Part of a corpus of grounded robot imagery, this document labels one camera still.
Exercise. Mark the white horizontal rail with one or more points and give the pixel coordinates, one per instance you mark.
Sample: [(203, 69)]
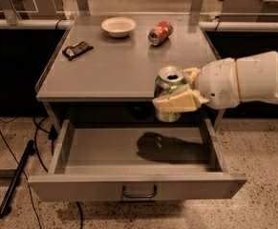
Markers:
[(207, 26)]

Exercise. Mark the open grey top drawer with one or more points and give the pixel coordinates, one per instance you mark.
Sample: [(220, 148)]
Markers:
[(92, 163)]

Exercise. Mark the black bar on floor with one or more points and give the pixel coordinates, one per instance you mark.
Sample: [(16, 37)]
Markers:
[(5, 206)]

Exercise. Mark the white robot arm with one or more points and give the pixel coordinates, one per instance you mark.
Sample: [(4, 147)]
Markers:
[(257, 78)]

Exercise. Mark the dark snack bar wrapper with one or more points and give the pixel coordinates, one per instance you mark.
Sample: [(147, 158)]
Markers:
[(74, 51)]

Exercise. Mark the grey cabinet table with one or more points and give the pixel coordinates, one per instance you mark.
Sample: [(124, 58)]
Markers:
[(114, 83)]

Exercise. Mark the red soda can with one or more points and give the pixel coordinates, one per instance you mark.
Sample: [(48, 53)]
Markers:
[(160, 32)]

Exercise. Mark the black power plug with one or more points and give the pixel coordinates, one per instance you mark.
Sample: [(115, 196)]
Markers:
[(52, 134)]

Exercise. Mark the white paper bowl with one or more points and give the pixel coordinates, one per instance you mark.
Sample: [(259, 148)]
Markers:
[(118, 27)]

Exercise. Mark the metal drawer handle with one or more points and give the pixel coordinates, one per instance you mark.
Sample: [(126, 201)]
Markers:
[(139, 191)]

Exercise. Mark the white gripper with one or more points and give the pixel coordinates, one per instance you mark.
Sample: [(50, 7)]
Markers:
[(217, 82)]

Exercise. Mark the green soda can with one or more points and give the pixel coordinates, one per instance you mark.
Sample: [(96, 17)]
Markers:
[(168, 80)]

